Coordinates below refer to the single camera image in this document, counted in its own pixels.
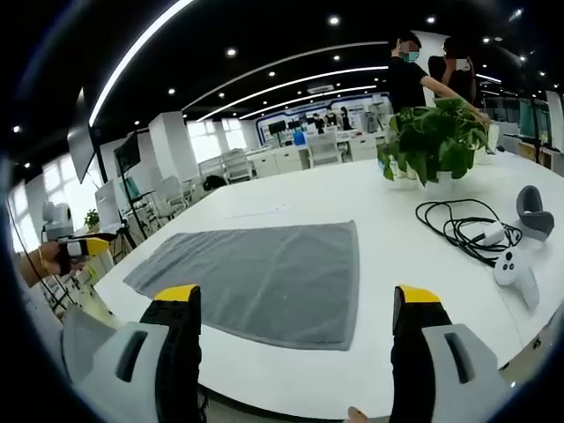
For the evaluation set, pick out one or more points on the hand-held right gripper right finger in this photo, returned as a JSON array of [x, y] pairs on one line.
[[440, 374]]

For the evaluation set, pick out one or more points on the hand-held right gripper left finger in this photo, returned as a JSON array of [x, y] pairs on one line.
[[132, 374]]

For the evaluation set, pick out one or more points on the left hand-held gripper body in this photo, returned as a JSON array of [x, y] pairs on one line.
[[57, 220]]

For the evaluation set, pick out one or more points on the grey towel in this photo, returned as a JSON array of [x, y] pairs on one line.
[[273, 273]]

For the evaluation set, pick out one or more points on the person's left hand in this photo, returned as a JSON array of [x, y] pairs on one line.
[[52, 257]]

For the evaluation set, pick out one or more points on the person's right hand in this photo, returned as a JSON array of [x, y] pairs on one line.
[[358, 416]]

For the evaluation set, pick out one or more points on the small green plant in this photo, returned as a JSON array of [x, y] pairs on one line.
[[91, 219]]

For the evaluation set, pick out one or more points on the black monitor on stand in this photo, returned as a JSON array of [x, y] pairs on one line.
[[128, 152]]

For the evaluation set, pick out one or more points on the white handheld controller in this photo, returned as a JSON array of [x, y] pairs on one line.
[[515, 273]]

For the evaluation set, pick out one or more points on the white table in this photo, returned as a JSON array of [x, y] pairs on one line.
[[388, 247]]

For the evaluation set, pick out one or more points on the white power adapter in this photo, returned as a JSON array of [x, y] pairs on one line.
[[490, 233]]

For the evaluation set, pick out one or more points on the white office chair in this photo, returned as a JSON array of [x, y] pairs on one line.
[[236, 165], [322, 150]]

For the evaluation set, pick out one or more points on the green potted plant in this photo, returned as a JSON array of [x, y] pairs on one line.
[[436, 136]]

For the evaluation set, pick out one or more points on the large black wall screen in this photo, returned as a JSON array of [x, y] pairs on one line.
[[81, 145]]

